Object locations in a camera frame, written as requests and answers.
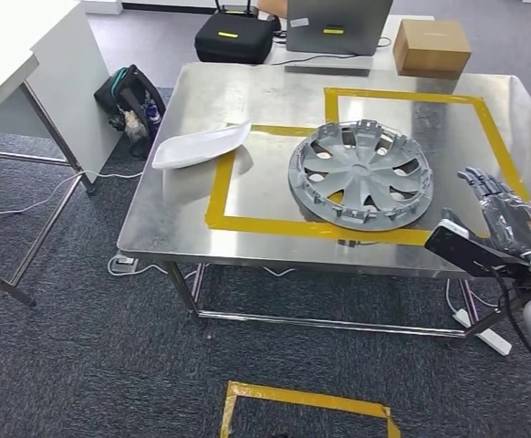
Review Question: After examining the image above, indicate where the black laptop cable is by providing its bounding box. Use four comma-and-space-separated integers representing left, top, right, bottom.
269, 36, 392, 67

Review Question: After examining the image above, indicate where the black router with antennas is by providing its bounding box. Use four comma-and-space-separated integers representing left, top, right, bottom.
214, 0, 259, 18

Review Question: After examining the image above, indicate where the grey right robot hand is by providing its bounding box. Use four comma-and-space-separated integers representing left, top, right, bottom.
441, 167, 531, 258

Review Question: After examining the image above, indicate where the silver plastic wheel hubcap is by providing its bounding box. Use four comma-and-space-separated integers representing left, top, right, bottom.
288, 120, 434, 233

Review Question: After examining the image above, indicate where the white floor cable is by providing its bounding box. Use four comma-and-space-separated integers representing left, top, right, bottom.
0, 171, 143, 220

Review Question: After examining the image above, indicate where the white power strip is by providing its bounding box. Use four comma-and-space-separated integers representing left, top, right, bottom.
452, 308, 512, 357

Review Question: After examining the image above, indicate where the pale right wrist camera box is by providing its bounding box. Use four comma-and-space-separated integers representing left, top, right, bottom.
425, 218, 471, 258

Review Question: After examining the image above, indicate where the brown cardboard box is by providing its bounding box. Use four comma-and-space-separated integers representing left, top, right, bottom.
392, 19, 472, 78

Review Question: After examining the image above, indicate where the floor power socket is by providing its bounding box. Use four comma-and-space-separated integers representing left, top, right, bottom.
108, 254, 139, 276

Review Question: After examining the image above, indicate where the yellow floor tape square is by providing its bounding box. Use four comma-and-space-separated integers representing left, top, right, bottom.
219, 381, 401, 438

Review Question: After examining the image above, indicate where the black and teal backpack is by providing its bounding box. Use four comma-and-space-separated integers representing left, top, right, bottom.
94, 64, 167, 160

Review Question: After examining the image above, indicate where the black zip carrying case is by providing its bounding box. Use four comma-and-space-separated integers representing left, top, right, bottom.
195, 12, 275, 65

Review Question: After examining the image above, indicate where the stainless steel workbench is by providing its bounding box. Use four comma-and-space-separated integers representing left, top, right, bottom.
117, 62, 531, 339

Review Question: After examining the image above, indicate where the grey laptop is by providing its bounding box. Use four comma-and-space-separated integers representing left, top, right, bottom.
285, 0, 395, 57

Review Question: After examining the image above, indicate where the white desk with metal legs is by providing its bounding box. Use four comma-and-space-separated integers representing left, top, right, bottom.
0, 0, 123, 308

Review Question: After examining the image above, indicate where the white curved plastic part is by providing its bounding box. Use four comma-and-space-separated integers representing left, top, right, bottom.
151, 119, 252, 171

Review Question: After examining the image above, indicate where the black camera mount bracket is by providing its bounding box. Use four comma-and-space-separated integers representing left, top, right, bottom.
424, 224, 528, 282

